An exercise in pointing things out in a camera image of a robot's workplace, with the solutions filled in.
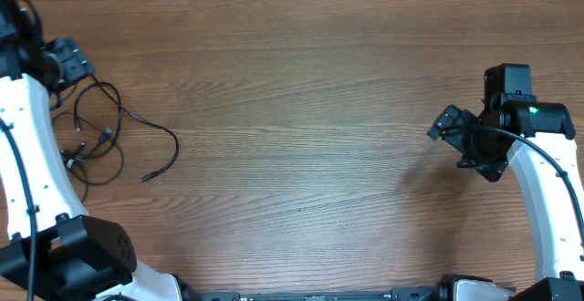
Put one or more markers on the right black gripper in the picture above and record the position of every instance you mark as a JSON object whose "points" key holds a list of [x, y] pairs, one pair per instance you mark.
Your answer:
{"points": [[468, 138]]}

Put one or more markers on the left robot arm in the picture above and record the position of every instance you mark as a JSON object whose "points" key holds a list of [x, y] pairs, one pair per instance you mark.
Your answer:
{"points": [[56, 250]]}

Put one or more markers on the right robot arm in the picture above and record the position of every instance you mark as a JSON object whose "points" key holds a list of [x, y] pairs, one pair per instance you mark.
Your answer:
{"points": [[537, 142]]}

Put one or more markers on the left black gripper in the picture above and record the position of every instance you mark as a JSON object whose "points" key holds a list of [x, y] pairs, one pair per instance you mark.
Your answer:
{"points": [[73, 64]]}

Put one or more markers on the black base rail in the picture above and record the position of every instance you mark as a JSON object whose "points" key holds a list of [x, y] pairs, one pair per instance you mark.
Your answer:
{"points": [[420, 293]]}

